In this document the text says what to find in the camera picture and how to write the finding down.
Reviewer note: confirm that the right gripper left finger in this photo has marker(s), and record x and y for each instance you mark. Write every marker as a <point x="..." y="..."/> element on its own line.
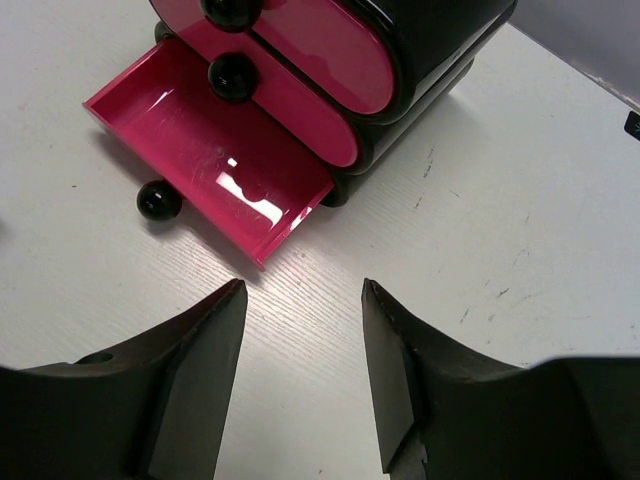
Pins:
<point x="151" y="407"/>

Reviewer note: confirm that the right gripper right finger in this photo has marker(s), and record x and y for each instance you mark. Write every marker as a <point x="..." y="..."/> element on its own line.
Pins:
<point x="445" y="411"/>

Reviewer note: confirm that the pink drawer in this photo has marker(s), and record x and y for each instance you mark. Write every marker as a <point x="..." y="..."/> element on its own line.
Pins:
<point x="245" y="173"/>
<point x="241" y="70"/>
<point x="324" y="40"/>

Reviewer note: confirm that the right blue label sticker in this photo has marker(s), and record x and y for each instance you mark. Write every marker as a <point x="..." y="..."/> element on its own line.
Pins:
<point x="632" y="125"/>

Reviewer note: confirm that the black drawer cabinet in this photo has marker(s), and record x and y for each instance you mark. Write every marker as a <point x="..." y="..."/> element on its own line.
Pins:
<point x="432" y="45"/>

